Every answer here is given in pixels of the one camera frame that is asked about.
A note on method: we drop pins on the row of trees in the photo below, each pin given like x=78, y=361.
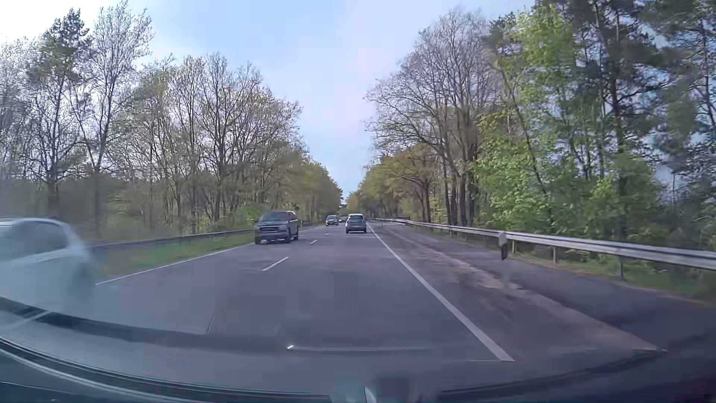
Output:
x=559, y=123
x=168, y=145

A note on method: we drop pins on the dark grey car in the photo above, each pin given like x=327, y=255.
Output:
x=276, y=226

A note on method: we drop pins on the car's own bonnet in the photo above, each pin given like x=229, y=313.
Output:
x=313, y=369

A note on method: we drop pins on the grass verge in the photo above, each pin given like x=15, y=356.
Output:
x=162, y=253
x=615, y=268

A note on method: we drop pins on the metal guard rail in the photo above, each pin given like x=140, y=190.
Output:
x=168, y=239
x=587, y=244

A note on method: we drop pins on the white car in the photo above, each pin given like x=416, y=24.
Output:
x=39, y=263

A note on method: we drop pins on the grey asphalt road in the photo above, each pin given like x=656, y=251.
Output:
x=335, y=280

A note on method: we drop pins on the marker post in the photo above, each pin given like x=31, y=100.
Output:
x=503, y=245

